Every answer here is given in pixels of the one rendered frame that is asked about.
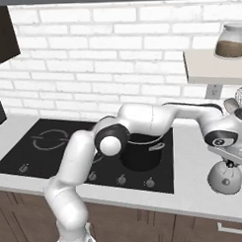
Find dark wall cupboard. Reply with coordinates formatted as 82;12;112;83
0;5;23;69

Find glass jar with brown contents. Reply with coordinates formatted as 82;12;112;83
212;22;242;60

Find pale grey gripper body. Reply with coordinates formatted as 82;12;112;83
206;143;242;170

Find grey wall socket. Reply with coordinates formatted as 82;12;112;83
204;83;223;100

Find black cooking pot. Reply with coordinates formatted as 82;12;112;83
119;130;167;174

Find grey hob knob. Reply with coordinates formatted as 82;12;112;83
87;170;99;182
116;173;127;187
143;176;156;190
18;163;30;174

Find beige wall shelf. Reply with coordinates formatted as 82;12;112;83
182;46;242;88

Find brown drawer front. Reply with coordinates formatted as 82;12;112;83
170;210;242;242

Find pale speckled round object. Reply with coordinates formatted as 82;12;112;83
233;86;242;109

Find white drawer handle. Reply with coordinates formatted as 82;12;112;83
216;220;242;237

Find black hob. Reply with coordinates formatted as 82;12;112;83
0;114;176;202

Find brown cupboard door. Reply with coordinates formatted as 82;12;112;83
0;187;62;242
83;199;179;242

